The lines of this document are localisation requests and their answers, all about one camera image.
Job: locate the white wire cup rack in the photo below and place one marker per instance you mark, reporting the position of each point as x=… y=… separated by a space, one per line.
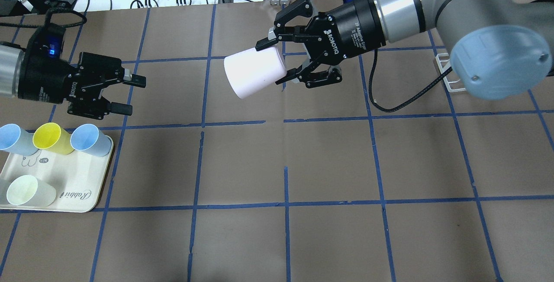
x=451 y=80

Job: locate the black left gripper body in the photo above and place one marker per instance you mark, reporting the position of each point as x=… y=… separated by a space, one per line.
x=43 y=77

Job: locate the light blue cup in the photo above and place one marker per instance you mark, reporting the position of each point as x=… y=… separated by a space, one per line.
x=17 y=140

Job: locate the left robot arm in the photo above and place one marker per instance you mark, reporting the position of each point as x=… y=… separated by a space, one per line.
x=11 y=59

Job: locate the pink cup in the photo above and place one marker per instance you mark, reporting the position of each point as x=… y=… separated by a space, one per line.
x=250 y=71

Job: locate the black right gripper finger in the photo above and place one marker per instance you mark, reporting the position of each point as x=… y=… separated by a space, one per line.
x=295 y=73
x=267 y=42

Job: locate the cream white cup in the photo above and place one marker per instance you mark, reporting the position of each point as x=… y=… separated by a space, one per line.
x=30 y=191

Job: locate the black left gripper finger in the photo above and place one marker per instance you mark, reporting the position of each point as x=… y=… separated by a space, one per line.
x=120 y=108
x=133 y=79

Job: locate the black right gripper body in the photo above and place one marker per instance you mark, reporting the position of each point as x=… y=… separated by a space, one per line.
x=357 y=25

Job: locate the yellow cup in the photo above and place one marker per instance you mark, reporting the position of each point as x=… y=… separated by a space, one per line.
x=53 y=138

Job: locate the cream rabbit tray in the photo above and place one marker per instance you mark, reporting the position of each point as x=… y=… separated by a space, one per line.
x=77 y=177

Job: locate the blue cup near tray corner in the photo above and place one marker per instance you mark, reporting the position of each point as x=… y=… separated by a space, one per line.
x=89 y=139

